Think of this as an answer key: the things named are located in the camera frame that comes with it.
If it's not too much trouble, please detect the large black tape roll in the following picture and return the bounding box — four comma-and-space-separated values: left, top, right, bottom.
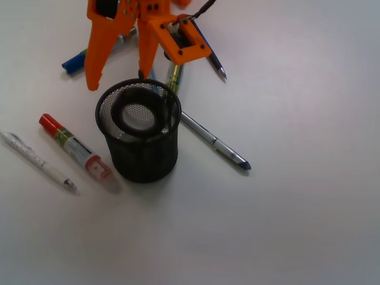
111, 87, 166, 138

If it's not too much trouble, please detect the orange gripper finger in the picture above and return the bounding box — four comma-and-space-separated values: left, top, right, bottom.
85, 13, 124, 91
137, 17, 159, 79

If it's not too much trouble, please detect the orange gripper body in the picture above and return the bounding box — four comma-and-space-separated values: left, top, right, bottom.
87, 1, 190, 20

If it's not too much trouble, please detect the red board marker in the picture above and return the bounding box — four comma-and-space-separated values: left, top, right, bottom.
39, 113, 116, 185

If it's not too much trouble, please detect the blue board marker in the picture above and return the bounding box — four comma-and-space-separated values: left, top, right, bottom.
62, 27, 137, 75

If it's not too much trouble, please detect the white mechanical pencil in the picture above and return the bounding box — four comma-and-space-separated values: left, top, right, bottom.
1, 131, 80, 196

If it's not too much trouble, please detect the dark blue pen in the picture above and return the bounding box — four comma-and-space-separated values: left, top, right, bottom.
191, 20, 227, 80

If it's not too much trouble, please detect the black mesh pen holder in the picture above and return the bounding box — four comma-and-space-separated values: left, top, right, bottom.
95, 78, 182, 183

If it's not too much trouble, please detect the light blue ballpoint pen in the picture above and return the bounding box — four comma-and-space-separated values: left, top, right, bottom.
148, 68, 157, 80

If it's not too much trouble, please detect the green board marker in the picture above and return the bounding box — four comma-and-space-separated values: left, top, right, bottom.
166, 61, 185, 93

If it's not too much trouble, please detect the black cable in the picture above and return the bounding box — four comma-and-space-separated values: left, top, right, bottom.
189, 0, 217, 20

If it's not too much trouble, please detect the silver grey gel pen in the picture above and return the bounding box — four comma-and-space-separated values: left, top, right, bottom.
181, 111, 251, 170

